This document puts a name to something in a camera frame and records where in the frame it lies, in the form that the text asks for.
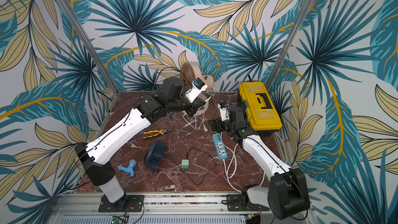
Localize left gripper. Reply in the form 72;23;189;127
168;89;207;117

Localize white fan power cable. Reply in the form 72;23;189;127
181;96;212;132

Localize teal power strip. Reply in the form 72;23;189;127
212;133;228;161

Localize black adapter cable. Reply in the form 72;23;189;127
163;147;217;186

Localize green power adapter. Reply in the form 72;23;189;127
180;159;190;171

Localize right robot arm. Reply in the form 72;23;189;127
209;106;311;220

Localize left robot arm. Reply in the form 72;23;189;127
75;77;207;207

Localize beige desk fan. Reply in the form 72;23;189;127
180;63;214;117

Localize navy blue small fan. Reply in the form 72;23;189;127
144;142;167;172

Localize yellow black toolbox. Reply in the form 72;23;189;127
238;82;283;136

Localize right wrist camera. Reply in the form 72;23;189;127
218;102;230;121

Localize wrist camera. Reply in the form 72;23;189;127
185;78;208;103
218;102;230;121

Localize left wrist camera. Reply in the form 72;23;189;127
185;78;208;103

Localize yellow handled pliers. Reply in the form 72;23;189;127
143;129;171;139

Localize white power strip cable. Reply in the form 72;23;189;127
222;136;266;194

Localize right aluminium corner post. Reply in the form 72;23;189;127
265;0;314;90

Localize aluminium corner post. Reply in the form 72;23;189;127
265;0;314;90
56;0;119;94

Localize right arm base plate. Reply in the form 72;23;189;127
221;195;270;212

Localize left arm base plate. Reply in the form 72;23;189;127
98;195;145;213

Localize aluminium front rail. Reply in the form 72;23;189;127
48;192;281;224

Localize left aluminium corner post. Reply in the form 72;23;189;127
56;0;119;94

